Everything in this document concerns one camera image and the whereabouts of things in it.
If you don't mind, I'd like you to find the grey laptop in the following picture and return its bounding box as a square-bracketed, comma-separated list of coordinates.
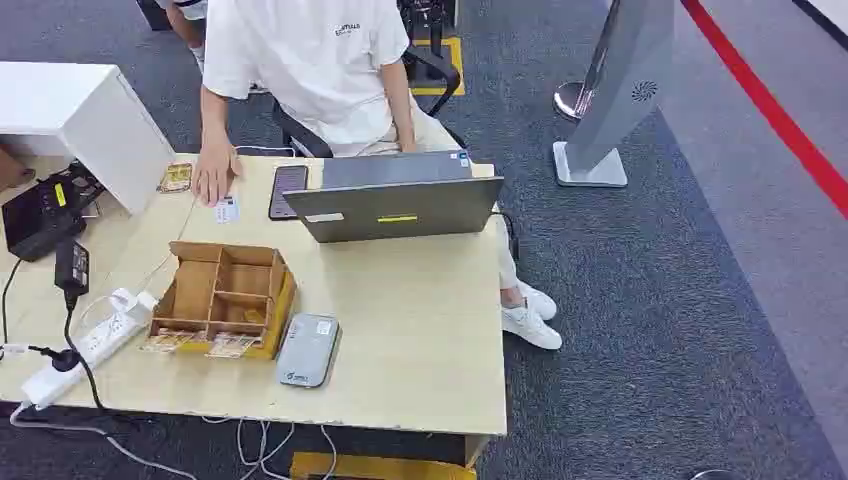
[282, 150, 505, 244]

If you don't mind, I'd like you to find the white desk cabinet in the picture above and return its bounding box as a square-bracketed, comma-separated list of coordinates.
[0, 61, 177, 217]

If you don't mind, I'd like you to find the grey card reader device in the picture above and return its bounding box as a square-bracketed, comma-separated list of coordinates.
[275, 313, 342, 390]

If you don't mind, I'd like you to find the person's white shoe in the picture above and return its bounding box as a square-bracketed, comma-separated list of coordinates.
[516, 280, 558, 322]
[501, 303, 564, 352]

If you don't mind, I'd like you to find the person in white shirt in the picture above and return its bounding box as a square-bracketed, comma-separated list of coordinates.
[190, 0, 564, 352]

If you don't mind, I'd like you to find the black power adapter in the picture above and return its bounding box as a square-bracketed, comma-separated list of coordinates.
[54, 239, 91, 297]

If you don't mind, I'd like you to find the white cable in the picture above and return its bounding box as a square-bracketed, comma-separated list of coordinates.
[8, 401, 200, 480]

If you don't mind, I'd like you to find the card in box slot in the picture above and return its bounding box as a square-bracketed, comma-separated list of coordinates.
[140, 331, 197, 355]
[205, 334, 262, 360]

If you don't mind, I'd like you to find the black plug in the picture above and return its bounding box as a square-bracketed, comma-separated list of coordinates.
[27, 344, 82, 374]

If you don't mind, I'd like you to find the wooden card box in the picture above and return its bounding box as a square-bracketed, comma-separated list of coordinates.
[146, 240, 298, 361]

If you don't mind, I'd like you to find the white power strip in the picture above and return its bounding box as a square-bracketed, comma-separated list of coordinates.
[20, 288, 159, 411]

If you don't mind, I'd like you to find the black smartphone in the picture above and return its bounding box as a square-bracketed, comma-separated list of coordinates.
[268, 164, 310, 222]

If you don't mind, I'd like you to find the black office chair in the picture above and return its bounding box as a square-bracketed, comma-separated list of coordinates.
[271, 44, 469, 159]

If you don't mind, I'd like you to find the person's right hand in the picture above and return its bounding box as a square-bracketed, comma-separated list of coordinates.
[191, 141, 244, 208]

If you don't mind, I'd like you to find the black power cable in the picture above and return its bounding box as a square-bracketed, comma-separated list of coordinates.
[62, 291, 106, 411]

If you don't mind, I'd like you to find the chrome stanchion base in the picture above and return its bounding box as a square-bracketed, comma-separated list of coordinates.
[553, 81, 594, 123]

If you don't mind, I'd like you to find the black device with yellow label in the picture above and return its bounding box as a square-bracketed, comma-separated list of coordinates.
[1, 173, 89, 262]

